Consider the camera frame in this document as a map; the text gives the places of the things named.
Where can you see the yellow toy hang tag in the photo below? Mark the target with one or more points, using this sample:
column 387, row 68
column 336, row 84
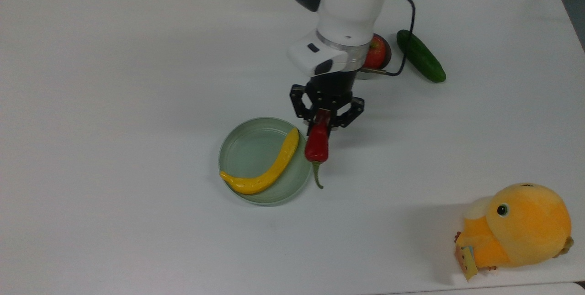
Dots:
column 467, row 262

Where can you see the green cucumber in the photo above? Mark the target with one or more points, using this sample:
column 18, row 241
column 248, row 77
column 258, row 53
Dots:
column 420, row 56

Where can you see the red apple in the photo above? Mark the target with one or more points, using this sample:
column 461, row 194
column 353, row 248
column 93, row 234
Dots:
column 377, row 54

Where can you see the red chili pepper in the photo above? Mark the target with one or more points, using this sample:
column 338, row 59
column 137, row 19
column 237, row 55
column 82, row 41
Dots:
column 317, row 146

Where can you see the yellow banana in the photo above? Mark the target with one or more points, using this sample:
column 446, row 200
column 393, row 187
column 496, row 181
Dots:
column 274, row 169

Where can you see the small grey metal bowl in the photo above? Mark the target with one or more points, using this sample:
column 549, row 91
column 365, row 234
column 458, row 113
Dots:
column 388, row 57

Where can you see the green translucent plastic plate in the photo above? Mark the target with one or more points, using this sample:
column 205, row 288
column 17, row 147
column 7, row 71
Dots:
column 249, row 149

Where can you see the orange plush bird toy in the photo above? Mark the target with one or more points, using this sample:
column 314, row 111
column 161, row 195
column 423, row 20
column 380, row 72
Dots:
column 525, row 226

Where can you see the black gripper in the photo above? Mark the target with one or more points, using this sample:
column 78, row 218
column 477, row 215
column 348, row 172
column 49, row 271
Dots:
column 331, row 88

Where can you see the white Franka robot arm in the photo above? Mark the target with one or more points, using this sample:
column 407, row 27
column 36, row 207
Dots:
column 347, row 7

